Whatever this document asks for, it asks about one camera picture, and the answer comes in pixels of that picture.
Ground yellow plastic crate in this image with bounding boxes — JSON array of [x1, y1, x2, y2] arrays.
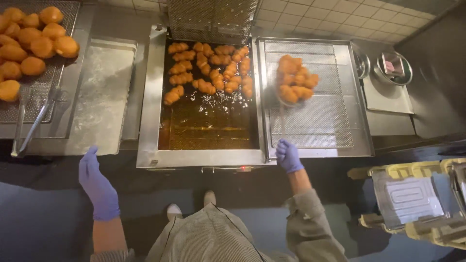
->
[[347, 157, 466, 251]]

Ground heap of fried dough pieces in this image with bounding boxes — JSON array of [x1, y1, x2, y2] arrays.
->
[[277, 55, 320, 104]]

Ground round steel bowl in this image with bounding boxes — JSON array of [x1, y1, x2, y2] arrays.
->
[[373, 50, 413, 86]]

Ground flat steel baking sheet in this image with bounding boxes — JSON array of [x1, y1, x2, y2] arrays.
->
[[24, 36, 138, 156]]

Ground embossed metal tray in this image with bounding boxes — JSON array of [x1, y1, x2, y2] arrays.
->
[[371, 169, 448, 230]]

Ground stainless steel deep fryer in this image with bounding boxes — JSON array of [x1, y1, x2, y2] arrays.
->
[[136, 23, 277, 170]]

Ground person's left hand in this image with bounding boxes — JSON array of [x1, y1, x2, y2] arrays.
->
[[79, 146, 121, 222]]

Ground person's right hand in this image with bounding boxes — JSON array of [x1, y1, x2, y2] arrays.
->
[[275, 139, 305, 174]]

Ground large mesh cooling tray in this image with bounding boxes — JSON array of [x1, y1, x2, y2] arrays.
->
[[0, 0, 92, 140]]

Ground metal wire skimmer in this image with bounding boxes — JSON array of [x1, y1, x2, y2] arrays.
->
[[275, 55, 321, 143]]

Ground small round steel container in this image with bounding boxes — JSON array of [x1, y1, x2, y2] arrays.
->
[[351, 52, 371, 79]]

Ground white rectangular board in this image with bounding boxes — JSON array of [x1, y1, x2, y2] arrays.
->
[[363, 74, 415, 115]]

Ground wire mesh draining rack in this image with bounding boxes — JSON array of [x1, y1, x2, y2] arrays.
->
[[264, 40, 354, 149]]

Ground steel draining tray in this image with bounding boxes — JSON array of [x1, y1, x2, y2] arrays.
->
[[256, 36, 375, 159]]

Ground pile of round fried doughnuts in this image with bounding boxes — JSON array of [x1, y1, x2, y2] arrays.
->
[[0, 6, 80, 102]]

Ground metal mesh fryer screen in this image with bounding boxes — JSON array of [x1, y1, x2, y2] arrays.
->
[[166, 0, 260, 46]]

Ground metal tongs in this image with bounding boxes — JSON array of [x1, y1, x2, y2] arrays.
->
[[10, 85, 62, 158]]

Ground batch of twisted fried doughnuts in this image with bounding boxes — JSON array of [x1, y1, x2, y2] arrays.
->
[[163, 41, 253, 106]]

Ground person's striped apron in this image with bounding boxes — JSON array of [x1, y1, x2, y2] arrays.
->
[[145, 203, 274, 262]]

